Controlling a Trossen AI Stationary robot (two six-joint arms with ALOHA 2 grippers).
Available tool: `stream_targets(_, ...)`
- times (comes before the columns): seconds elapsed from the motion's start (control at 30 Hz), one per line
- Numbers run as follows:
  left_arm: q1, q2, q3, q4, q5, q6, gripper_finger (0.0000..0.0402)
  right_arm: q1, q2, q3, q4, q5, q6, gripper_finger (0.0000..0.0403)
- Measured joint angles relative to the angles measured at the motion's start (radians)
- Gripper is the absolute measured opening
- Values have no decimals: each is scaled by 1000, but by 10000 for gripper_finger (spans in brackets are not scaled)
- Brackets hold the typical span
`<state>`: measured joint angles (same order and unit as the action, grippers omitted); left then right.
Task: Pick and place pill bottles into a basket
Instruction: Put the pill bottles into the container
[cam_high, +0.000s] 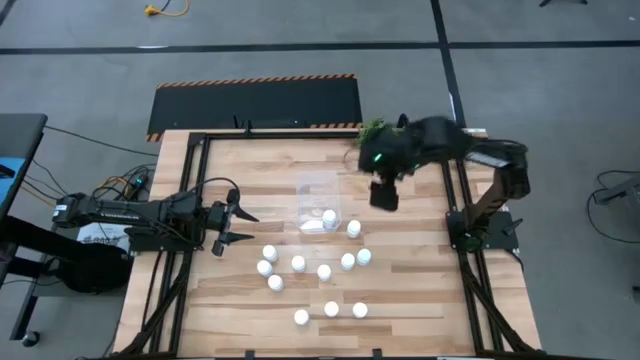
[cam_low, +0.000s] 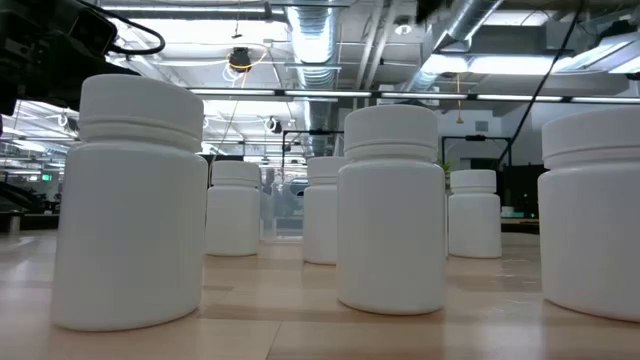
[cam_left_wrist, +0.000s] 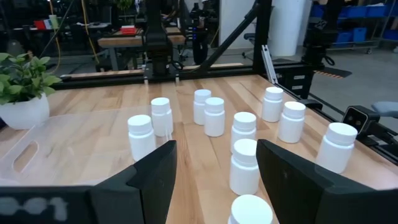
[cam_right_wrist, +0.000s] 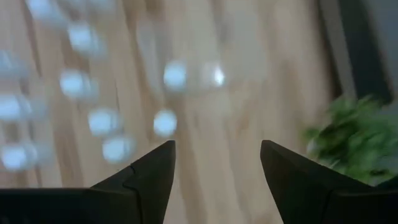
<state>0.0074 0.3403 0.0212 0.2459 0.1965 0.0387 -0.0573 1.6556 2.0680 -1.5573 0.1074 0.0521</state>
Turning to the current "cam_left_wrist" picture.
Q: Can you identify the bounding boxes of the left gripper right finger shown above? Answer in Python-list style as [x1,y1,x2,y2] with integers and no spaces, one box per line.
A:
[256,139,398,224]

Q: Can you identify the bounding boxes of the black edge clamp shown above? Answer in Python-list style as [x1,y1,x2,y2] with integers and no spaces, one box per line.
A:
[300,98,324,110]

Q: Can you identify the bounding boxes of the black hazard-striped floor mat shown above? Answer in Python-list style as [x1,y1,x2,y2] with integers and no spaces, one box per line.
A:
[313,66,353,79]

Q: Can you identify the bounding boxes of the green plant in white pot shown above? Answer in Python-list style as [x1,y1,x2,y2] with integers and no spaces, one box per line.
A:
[0,52,63,131]

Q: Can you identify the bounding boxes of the black office chair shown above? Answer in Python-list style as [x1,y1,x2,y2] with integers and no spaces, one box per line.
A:
[241,32,256,60]

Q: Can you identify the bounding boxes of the black box with white labels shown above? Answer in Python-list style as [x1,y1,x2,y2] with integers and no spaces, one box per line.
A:
[281,70,315,100]

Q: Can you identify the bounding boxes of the black equipment stand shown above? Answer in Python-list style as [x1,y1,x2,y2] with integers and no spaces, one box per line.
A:
[301,18,336,71]

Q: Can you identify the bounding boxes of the small black depth camera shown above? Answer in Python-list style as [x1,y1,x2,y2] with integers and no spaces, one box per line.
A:
[341,105,382,139]

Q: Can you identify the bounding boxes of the white round column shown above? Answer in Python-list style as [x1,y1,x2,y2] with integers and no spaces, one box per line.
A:
[269,0,307,57]

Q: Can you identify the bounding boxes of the wooden background table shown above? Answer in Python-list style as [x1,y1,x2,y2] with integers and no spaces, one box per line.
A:
[97,26,187,71]

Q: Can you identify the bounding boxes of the metal shelf rack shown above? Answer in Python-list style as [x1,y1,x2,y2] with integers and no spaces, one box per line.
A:
[307,0,398,54]

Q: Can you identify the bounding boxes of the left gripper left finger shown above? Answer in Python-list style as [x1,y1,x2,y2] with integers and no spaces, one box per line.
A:
[0,139,177,224]

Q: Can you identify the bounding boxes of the translucent plastic basket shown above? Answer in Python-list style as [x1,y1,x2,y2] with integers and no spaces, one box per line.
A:
[0,104,172,187]

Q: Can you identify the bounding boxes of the grey padded stool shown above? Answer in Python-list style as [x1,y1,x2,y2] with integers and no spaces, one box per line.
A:
[371,101,398,119]

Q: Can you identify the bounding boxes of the silver aluminium post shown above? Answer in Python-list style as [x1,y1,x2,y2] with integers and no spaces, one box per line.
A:
[260,44,279,85]

